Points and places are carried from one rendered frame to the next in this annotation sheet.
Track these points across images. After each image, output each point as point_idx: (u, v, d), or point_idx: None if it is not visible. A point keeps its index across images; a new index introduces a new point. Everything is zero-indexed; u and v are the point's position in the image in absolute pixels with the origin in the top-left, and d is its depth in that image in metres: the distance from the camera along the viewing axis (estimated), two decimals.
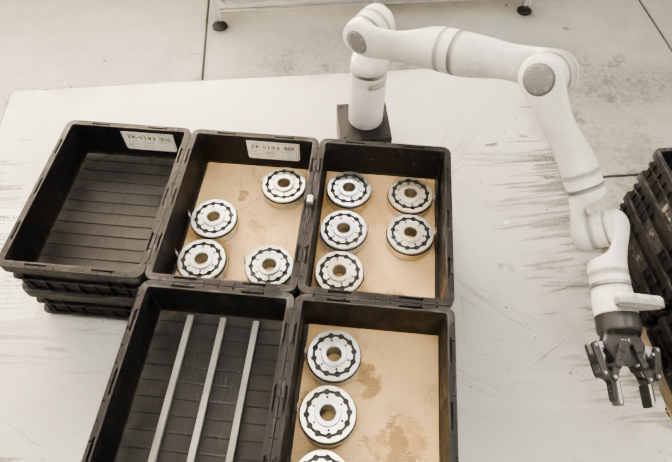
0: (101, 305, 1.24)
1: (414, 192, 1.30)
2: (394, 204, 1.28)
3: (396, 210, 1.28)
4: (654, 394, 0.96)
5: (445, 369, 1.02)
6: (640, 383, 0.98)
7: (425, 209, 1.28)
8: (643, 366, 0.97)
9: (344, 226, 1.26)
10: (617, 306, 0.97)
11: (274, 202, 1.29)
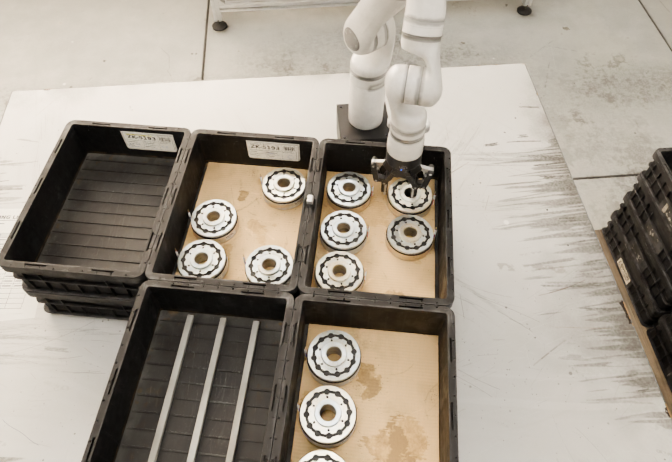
0: (101, 305, 1.24)
1: None
2: (394, 204, 1.28)
3: (396, 210, 1.28)
4: None
5: (445, 369, 1.02)
6: (386, 183, 1.27)
7: (425, 209, 1.28)
8: None
9: (344, 226, 1.26)
10: None
11: (274, 202, 1.29)
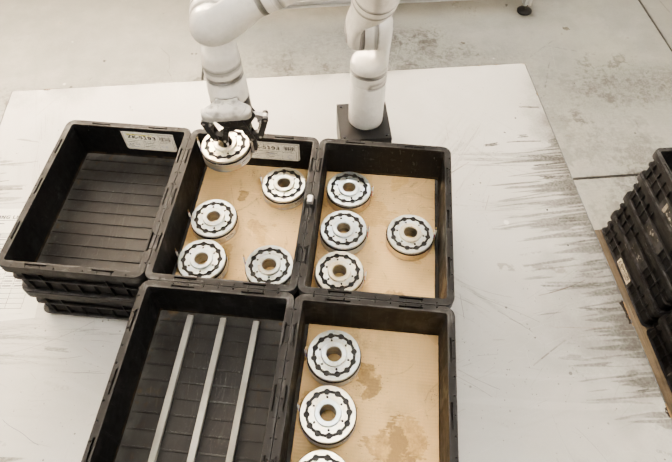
0: (101, 305, 1.24)
1: None
2: (241, 130, 1.20)
3: None
4: (256, 145, 1.18)
5: (445, 369, 1.02)
6: None
7: None
8: (244, 134, 1.14)
9: (344, 226, 1.26)
10: None
11: (274, 202, 1.29)
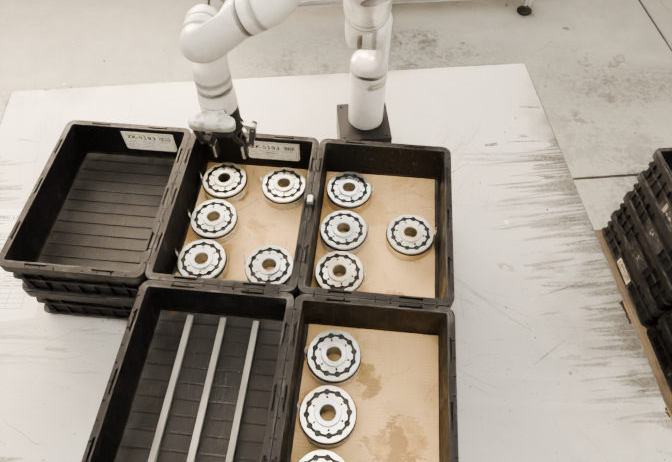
0: (101, 305, 1.24)
1: None
2: (240, 167, 1.34)
3: None
4: (247, 152, 1.23)
5: (445, 369, 1.02)
6: (241, 141, 1.22)
7: None
8: (234, 142, 1.19)
9: (344, 226, 1.26)
10: None
11: (274, 202, 1.29)
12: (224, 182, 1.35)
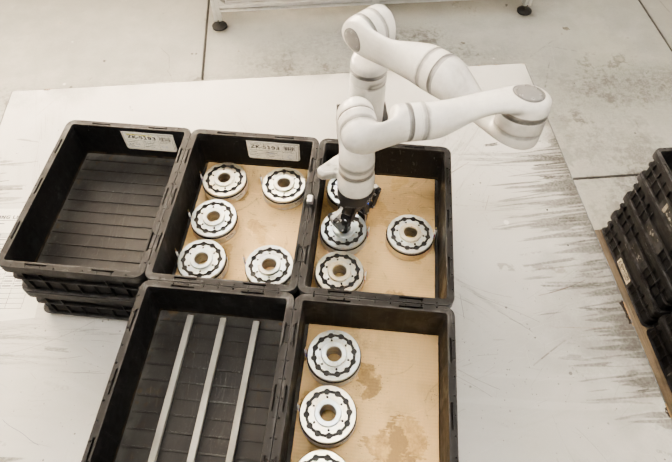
0: (101, 305, 1.24)
1: None
2: (240, 167, 1.34)
3: None
4: None
5: (445, 369, 1.02)
6: (348, 224, 1.23)
7: None
8: None
9: None
10: None
11: (274, 202, 1.29)
12: (224, 182, 1.35)
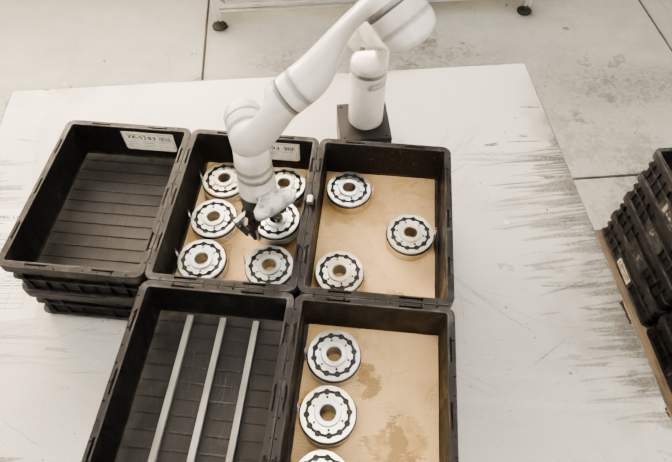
0: (101, 305, 1.24)
1: None
2: None
3: None
4: (279, 220, 1.23)
5: (445, 369, 1.02)
6: None
7: None
8: (273, 215, 1.19)
9: None
10: None
11: None
12: (224, 182, 1.35)
